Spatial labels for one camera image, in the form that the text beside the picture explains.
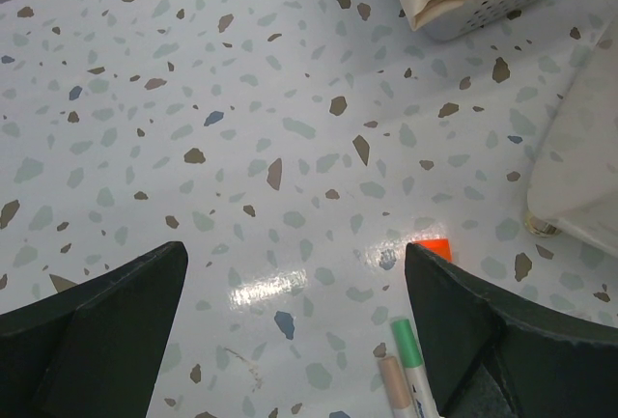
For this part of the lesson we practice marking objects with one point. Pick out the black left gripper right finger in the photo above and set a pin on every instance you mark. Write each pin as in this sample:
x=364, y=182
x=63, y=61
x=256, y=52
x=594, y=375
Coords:
x=492, y=353

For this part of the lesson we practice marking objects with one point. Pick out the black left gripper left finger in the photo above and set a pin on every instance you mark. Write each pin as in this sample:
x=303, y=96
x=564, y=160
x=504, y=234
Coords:
x=95, y=349

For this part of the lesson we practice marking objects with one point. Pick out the beige round drawer organizer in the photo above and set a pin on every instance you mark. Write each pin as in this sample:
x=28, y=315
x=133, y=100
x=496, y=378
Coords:
x=573, y=185

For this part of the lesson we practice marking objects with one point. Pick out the green cap marker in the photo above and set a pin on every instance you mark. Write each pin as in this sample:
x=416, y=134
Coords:
x=414, y=369

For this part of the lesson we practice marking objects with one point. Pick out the beige cap marker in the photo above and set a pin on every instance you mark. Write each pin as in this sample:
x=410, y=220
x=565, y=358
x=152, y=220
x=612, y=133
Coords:
x=396, y=388

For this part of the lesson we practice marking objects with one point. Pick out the orange black highlighter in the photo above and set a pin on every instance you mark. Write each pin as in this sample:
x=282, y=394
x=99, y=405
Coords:
x=439, y=246

